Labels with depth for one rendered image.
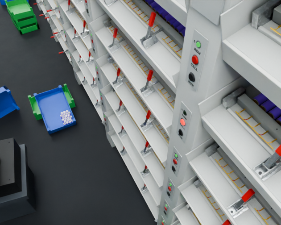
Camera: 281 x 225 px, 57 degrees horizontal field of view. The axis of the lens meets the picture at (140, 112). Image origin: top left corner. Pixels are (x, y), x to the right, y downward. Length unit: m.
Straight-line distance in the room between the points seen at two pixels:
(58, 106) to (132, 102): 1.03
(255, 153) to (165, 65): 0.30
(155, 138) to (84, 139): 0.97
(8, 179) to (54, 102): 0.82
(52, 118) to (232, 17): 1.70
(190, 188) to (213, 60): 0.51
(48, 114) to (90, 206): 0.75
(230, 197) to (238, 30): 0.40
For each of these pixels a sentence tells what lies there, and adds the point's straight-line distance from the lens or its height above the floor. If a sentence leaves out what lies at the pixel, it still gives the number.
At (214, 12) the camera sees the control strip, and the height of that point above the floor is 1.30.
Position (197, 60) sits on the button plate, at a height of 1.19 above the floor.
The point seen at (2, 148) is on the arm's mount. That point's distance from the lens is 1.50.
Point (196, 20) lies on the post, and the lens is 0.49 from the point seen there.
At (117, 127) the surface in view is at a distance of 1.48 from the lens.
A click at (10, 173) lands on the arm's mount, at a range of 1.40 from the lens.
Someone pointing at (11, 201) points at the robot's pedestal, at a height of 0.27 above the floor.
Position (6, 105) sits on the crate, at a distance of 2.23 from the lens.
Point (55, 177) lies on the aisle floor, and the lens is 1.76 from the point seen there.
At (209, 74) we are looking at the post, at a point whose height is 1.19.
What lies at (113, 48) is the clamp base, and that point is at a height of 0.91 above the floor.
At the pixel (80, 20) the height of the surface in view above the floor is 0.72.
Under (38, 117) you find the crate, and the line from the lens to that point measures 2.06.
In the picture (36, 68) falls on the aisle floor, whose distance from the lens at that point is 2.53.
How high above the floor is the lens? 1.50
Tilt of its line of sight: 49 degrees down
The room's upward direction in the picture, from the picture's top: straight up
